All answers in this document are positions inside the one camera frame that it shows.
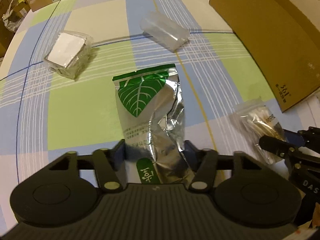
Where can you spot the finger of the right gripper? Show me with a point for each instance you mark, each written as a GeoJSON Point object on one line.
{"type": "Point", "coordinates": [276, 146]}
{"type": "Point", "coordinates": [292, 136]}

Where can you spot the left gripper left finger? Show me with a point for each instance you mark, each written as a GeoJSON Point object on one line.
{"type": "Point", "coordinates": [110, 168]}

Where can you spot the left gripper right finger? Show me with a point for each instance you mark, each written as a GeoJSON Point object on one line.
{"type": "Point", "coordinates": [203, 164]}

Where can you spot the cotton swabs plastic bag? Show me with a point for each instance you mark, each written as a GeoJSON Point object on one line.
{"type": "Point", "coordinates": [256, 120]}

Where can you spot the silver green leaf pouch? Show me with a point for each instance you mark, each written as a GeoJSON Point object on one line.
{"type": "Point", "coordinates": [151, 113]}

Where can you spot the checkered tablecloth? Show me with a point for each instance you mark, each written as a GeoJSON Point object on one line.
{"type": "Point", "coordinates": [43, 115]}

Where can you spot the brown cardboard box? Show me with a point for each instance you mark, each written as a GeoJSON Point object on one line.
{"type": "Point", "coordinates": [283, 42]}

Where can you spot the clear box with silver lid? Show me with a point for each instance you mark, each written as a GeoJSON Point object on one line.
{"type": "Point", "coordinates": [69, 53]}

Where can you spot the clear plastic rectangular case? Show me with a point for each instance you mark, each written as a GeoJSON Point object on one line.
{"type": "Point", "coordinates": [164, 30]}

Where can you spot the trash bin with clutter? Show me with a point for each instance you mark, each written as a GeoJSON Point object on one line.
{"type": "Point", "coordinates": [15, 14]}

